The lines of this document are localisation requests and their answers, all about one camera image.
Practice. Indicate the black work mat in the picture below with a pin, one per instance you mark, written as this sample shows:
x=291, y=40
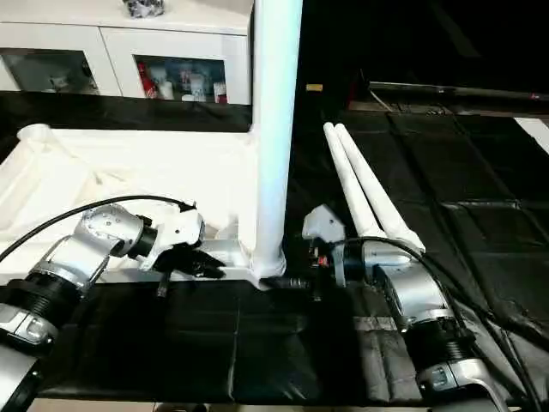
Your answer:
x=480, y=215

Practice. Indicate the grey crumpled object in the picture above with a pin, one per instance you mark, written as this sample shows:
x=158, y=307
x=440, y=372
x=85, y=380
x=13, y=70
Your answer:
x=144, y=7

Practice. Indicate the white plastic table top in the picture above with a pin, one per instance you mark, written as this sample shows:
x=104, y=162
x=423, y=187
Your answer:
x=171, y=163

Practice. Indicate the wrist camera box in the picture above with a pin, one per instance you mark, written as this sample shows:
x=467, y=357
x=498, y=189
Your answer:
x=324, y=225
x=180, y=230

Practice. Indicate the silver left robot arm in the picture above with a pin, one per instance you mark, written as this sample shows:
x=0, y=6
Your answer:
x=94, y=240

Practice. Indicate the white flat strip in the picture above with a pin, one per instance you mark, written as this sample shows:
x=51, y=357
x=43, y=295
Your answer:
x=536, y=133

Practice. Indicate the white glass-door cabinet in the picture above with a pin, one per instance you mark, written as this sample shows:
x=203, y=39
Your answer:
x=103, y=43

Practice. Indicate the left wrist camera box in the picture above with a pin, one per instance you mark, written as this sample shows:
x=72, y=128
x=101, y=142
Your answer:
x=180, y=230

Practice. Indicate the white plastic table leg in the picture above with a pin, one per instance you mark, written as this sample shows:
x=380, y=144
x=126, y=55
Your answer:
x=276, y=129
x=377, y=193
x=347, y=172

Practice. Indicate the small white cup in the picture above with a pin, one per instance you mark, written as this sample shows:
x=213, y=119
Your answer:
x=220, y=93

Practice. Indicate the small tan box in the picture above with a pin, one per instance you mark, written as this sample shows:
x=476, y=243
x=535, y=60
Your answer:
x=314, y=87

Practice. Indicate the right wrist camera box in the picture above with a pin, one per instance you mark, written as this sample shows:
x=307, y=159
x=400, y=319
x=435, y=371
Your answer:
x=324, y=225

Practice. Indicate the red bottle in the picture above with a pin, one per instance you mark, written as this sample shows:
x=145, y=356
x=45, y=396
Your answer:
x=147, y=79

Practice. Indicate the dark long rail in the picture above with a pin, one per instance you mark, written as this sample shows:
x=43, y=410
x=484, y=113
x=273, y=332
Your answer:
x=463, y=91

